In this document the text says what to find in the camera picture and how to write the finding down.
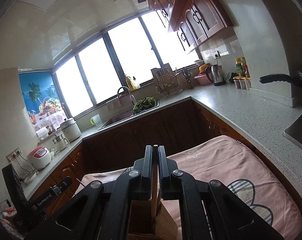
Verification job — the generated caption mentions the green vegetables in sink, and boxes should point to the green vegetables in sink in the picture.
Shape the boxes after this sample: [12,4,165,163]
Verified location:
[133,96,156,114]

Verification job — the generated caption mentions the dish drying rack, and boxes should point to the dish drying rack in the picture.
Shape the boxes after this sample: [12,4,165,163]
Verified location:
[151,63,182,98]

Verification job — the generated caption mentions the pink patterned tablecloth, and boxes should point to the pink patterned tablecloth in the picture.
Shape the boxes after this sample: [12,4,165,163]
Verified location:
[75,134,302,240]

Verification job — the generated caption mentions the wooden utensil holder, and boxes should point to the wooden utensil holder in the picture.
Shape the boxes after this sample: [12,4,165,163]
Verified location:
[126,200,178,239]

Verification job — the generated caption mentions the small white blender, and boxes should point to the small white blender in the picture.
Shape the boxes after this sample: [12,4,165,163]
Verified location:
[53,134,69,152]

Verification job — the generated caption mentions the light wooden chopstick pair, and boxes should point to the light wooden chopstick pair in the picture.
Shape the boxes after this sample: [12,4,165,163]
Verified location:
[151,145,159,222]

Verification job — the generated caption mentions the wooden cabinets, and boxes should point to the wooden cabinets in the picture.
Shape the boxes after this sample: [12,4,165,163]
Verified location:
[30,99,302,215]
[148,0,233,53]

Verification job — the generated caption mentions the wall power outlet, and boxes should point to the wall power outlet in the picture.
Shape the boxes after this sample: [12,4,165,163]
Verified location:
[6,147,22,162]

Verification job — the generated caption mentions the tropical fruit poster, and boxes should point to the tropical fruit poster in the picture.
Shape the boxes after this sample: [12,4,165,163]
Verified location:
[19,72,67,131]

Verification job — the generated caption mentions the white electric pot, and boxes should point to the white electric pot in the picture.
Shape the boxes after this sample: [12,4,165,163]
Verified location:
[60,118,81,142]

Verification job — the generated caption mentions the kitchen faucet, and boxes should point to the kitchen faucet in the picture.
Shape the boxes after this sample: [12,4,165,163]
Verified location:
[117,86,137,106]

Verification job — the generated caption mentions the pink white rice cooker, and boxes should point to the pink white rice cooker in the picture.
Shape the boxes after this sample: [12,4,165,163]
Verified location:
[27,146,52,170]

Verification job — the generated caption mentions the stainless electric kettle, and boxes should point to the stainless electric kettle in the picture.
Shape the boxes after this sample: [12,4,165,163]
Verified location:
[205,64,226,86]

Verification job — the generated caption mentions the condiment bottles group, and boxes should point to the condiment bottles group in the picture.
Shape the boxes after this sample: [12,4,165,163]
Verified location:
[233,57,251,90]

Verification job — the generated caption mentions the black wok with lid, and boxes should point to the black wok with lid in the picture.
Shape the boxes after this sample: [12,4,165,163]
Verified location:
[259,67,302,88]

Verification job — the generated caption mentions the upper wooden cabinets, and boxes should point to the upper wooden cabinets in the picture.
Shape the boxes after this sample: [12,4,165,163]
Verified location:
[148,0,233,53]

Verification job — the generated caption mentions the lower wooden cabinets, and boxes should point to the lower wooden cabinets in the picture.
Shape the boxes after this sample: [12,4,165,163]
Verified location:
[30,99,302,215]

